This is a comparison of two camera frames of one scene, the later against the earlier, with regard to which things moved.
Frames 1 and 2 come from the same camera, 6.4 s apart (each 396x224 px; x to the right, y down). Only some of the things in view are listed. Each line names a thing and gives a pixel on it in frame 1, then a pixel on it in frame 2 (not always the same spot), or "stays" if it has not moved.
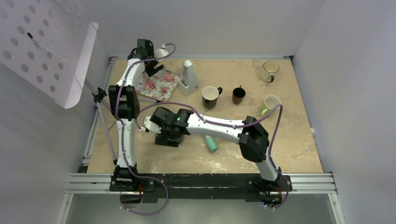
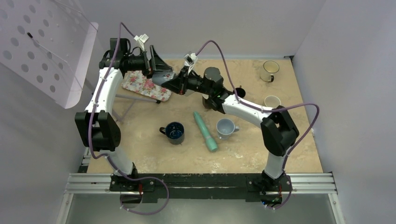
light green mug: x=270 y=102 stays
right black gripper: x=162 y=138 → x=179 y=85
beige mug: x=269 y=67 stays
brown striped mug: x=238 y=95 stays
